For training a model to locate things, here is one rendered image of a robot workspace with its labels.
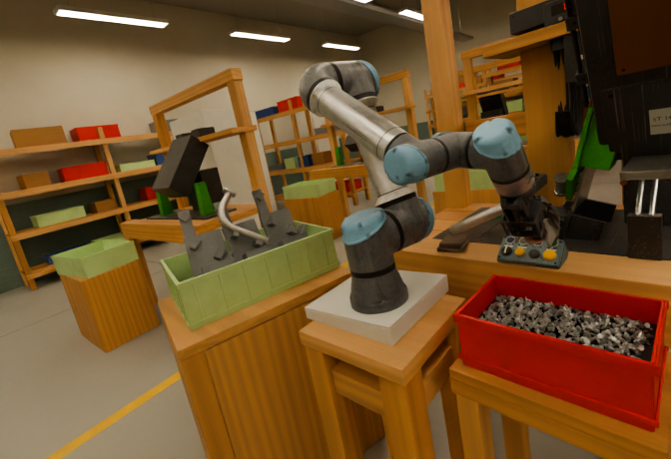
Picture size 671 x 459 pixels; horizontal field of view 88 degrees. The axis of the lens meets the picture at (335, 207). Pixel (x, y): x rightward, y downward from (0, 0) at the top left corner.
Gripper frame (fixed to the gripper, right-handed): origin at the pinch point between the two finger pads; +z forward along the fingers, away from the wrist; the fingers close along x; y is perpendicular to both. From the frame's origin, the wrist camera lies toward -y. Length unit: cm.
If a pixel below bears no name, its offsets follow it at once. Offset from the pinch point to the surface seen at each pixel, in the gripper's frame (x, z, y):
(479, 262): -17.4, 10.9, 3.8
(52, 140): -651, -100, -44
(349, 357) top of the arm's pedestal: -28, -10, 45
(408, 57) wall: -644, 351, -917
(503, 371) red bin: 0.7, -1.6, 34.2
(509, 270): -9.2, 11.8, 4.4
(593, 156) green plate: 5.9, 4.5, -30.3
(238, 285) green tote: -85, -12, 39
